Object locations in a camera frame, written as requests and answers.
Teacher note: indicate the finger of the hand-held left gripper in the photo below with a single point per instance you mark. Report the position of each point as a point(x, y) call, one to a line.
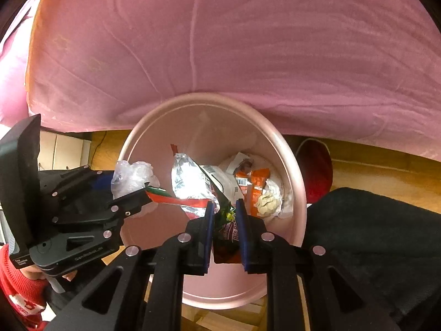
point(127, 203)
point(79, 181)

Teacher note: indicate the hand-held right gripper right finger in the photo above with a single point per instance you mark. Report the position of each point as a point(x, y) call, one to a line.
point(241, 234)

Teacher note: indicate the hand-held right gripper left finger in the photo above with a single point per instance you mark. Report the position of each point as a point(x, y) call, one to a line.
point(208, 234)

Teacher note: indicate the clear plastic wrapper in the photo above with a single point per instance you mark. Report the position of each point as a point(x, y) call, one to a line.
point(134, 176)

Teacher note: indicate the beige paper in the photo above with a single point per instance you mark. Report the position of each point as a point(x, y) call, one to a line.
point(267, 204)

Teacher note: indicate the orange snack packet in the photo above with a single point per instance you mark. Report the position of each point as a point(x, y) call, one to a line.
point(258, 179)

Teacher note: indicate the silver foil snack packet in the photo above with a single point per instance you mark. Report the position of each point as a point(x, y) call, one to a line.
point(189, 179)

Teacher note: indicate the pink plastic bin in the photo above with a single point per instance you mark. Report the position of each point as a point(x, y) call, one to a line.
point(206, 120)

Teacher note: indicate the person's left forearm red sleeve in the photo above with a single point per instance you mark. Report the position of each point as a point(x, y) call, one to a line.
point(17, 289)

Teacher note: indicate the person's left hand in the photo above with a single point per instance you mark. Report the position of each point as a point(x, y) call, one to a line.
point(69, 276)

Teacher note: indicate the pale drawer cabinet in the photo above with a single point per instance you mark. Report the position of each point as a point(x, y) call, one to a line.
point(65, 148)

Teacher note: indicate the small red scrap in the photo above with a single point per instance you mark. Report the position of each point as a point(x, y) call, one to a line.
point(174, 150)

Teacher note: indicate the white printed wrapper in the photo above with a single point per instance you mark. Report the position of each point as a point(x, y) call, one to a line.
point(237, 160)

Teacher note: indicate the pink pillow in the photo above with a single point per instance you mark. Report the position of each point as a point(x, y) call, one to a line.
point(12, 86)

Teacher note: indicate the red round item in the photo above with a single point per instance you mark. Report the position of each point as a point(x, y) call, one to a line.
point(315, 172)

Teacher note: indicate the bed with white pink sheet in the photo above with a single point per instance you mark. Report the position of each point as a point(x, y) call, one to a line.
point(241, 41)

